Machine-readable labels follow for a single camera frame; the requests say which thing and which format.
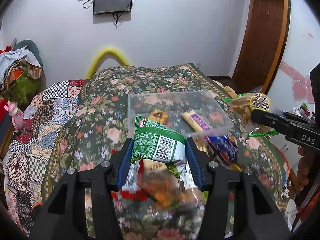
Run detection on red white snack bag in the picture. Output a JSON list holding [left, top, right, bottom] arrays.
[[111, 159, 148, 201]]

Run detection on green snack bag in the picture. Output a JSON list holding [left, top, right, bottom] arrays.
[[131, 116, 186, 165]]

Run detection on orange wrapped cake snack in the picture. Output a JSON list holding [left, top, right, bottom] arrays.
[[148, 109, 169, 125]]

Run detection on round yellow label cookie pack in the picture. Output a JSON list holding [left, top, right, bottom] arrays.
[[224, 92, 281, 137]]

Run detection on purple yellow snack bar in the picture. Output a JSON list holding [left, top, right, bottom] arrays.
[[181, 110, 211, 132]]

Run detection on brown wooden door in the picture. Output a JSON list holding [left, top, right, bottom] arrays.
[[232, 0, 290, 94]]

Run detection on yellow curved foam tube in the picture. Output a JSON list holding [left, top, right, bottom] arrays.
[[86, 47, 131, 79]]

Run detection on clear plastic storage box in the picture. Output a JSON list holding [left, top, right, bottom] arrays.
[[127, 91, 234, 138]]

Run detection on pile of clothes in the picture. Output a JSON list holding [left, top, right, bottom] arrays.
[[1, 40, 43, 108]]

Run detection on clear cracker pack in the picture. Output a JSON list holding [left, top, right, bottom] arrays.
[[137, 159, 205, 211]]

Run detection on pink plush toy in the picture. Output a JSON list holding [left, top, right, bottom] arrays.
[[4, 101, 23, 131]]

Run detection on blue biscuit snack bag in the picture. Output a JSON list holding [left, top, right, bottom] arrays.
[[206, 135, 239, 166]]

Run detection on patchwork quilt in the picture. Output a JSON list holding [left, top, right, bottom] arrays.
[[4, 80, 85, 235]]

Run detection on wall mounted black monitor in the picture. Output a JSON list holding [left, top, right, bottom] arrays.
[[93, 0, 133, 15]]

